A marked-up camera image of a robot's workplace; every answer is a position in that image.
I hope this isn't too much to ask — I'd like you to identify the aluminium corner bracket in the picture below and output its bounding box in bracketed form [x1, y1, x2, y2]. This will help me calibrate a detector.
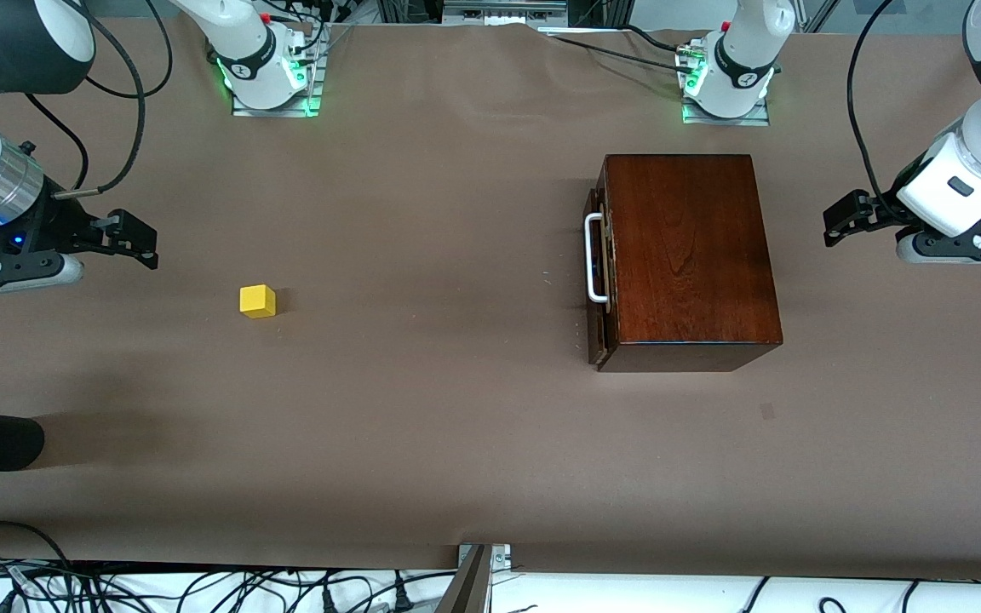
[457, 542, 513, 574]

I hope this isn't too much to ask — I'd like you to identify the dark brown wooden cabinet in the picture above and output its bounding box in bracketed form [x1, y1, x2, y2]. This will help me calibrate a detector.
[588, 154, 784, 374]

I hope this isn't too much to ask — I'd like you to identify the black cable tangle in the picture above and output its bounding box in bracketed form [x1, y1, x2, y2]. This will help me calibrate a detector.
[0, 558, 459, 613]

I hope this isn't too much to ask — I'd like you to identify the aluminium frame structure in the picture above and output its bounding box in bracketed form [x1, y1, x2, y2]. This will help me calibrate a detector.
[376, 0, 629, 27]

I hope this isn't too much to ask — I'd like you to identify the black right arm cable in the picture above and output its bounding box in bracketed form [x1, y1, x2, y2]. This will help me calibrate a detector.
[22, 0, 175, 199]

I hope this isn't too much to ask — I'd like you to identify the thin black cable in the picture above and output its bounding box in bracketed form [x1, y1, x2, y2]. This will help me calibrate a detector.
[544, 32, 697, 72]
[610, 23, 689, 53]

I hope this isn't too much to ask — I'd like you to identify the yellow cube block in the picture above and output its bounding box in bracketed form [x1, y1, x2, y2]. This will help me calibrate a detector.
[239, 284, 278, 320]

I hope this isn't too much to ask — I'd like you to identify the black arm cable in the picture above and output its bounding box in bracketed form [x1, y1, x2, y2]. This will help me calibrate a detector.
[22, 0, 175, 199]
[846, 0, 905, 224]

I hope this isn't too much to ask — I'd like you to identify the wooden drawer with white handle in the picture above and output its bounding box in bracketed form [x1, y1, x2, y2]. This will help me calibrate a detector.
[583, 189, 619, 368]

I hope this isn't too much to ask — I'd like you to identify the brown table cover sheet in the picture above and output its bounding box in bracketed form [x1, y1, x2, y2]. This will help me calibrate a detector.
[0, 20, 981, 574]

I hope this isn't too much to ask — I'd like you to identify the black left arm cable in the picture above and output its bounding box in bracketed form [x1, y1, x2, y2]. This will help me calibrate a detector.
[846, 0, 905, 224]

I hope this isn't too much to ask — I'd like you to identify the dark metal post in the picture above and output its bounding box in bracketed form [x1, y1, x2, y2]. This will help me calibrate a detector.
[433, 545, 494, 613]

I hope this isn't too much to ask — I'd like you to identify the aluminium left arm base plate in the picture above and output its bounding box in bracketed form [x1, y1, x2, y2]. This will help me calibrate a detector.
[681, 95, 772, 128]

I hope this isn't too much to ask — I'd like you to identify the aluminium right arm base plate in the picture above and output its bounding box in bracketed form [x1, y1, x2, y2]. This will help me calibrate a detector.
[230, 24, 324, 119]

